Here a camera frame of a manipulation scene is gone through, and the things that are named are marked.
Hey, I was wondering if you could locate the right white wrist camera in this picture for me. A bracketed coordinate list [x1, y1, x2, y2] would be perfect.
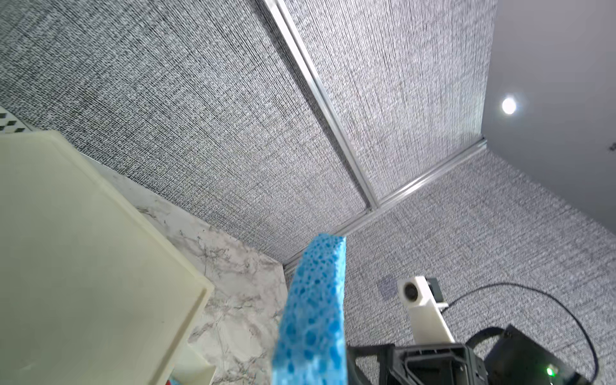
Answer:
[397, 276, 455, 345]

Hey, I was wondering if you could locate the white three-drawer cabinet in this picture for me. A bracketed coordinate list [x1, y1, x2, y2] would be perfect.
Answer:
[1, 132, 213, 384]

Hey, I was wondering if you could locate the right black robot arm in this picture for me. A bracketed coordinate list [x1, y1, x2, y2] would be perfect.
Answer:
[347, 325, 593, 384]

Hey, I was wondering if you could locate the blue sponge front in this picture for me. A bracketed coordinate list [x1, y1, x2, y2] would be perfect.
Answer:
[271, 234, 348, 384]

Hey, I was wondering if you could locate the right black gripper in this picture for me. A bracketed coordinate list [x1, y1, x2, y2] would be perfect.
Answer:
[346, 343, 489, 384]

